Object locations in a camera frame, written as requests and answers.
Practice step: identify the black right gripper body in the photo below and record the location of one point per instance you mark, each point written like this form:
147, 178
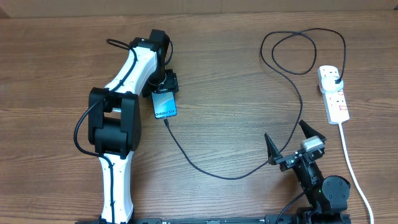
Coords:
286, 162

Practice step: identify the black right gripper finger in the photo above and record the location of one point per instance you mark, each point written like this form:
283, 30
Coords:
273, 153
310, 132

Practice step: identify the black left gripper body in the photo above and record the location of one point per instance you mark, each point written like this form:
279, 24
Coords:
161, 80

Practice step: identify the blue screen Galaxy smartphone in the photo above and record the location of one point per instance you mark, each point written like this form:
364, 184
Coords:
164, 105

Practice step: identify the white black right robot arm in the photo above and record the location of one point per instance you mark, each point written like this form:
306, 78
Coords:
323, 199

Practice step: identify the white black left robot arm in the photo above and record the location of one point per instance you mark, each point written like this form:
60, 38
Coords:
114, 119

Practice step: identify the white charger plug adapter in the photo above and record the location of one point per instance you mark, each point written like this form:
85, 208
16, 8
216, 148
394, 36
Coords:
330, 84

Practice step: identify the white power strip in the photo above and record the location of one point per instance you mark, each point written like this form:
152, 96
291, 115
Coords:
335, 103

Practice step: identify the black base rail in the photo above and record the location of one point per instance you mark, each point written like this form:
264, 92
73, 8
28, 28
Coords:
217, 220

